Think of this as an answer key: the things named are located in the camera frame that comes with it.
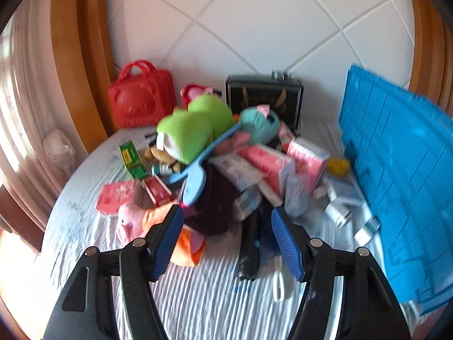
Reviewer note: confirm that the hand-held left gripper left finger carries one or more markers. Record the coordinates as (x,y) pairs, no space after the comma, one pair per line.
(166,244)

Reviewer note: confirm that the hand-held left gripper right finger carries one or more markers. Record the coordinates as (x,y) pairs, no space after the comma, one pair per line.
(286,244)

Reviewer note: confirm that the pink floral tissue pack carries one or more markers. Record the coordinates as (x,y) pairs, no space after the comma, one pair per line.
(115,194)

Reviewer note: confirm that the blue folding plastic crate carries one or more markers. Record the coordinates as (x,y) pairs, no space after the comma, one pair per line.
(396,166)

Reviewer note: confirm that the round cloth-covered desktop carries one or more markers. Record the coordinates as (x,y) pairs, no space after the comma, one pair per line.
(198,301)

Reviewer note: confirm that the black long plastic tool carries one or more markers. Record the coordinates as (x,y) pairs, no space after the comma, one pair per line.
(249,255)

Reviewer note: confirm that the white plastic tool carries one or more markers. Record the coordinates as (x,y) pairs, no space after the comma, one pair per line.
(281,287)

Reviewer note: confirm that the pink pig plush orange outfit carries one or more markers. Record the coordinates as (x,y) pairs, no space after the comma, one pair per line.
(129,219)

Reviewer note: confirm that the small red box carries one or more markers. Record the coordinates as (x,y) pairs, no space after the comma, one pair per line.
(157,191)

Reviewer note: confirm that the white small bottle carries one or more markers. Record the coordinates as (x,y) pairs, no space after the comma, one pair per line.
(336,214)

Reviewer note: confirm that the blue plastic hanger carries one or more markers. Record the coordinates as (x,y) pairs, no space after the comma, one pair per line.
(194,184)

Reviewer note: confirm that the dark maroon cloth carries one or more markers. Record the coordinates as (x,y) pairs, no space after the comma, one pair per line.
(219,198)

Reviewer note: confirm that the white medicine bottle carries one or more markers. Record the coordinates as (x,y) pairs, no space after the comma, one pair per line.
(161,169)

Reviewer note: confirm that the white blue flat box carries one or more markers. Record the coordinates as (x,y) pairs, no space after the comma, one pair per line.
(345,191)

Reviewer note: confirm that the white teal small box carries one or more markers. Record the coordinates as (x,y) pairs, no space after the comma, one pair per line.
(366,232)

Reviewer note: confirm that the pile of pink white boxes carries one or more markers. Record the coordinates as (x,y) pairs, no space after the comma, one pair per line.
(269,159)

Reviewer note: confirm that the brown teddy bear plush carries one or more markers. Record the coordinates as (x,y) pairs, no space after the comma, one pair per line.
(155,154)

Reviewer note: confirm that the yellow plush toy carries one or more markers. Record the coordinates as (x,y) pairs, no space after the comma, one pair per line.
(338,166)

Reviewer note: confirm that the green yellow medicine box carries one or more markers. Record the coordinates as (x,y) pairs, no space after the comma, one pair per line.
(131,156)

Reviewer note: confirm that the teal plush toy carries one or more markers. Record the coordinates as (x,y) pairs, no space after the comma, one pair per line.
(256,124)

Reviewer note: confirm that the green frog plush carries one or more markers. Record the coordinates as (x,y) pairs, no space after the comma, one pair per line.
(198,120)

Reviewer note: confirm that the red plastic bear case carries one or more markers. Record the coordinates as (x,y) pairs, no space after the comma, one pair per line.
(138,102)

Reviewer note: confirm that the clear plastic bag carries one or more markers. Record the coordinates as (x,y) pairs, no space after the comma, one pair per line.
(58,147)

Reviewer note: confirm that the black gift box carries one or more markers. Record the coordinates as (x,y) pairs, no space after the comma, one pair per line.
(262,95)

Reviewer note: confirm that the pink red bear plush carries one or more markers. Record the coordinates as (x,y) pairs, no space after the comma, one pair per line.
(193,94)

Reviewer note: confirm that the pale striped curtain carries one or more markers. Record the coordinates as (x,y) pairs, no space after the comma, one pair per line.
(28,113)

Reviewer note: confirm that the wooden door frame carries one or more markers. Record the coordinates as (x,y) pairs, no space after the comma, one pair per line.
(428,42)

